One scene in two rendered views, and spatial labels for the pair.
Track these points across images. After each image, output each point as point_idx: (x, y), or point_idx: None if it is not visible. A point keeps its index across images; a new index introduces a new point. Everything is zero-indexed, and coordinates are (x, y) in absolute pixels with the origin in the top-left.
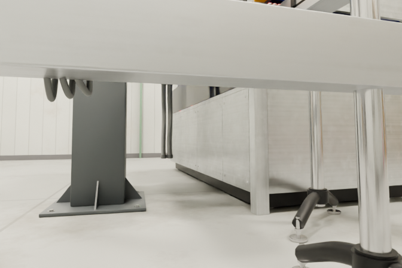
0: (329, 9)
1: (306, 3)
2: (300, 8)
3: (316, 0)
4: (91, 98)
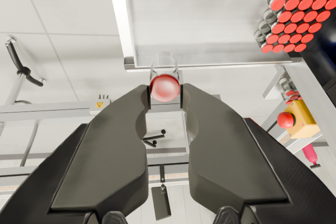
0: None
1: (279, 112)
2: (283, 105)
3: (270, 116)
4: None
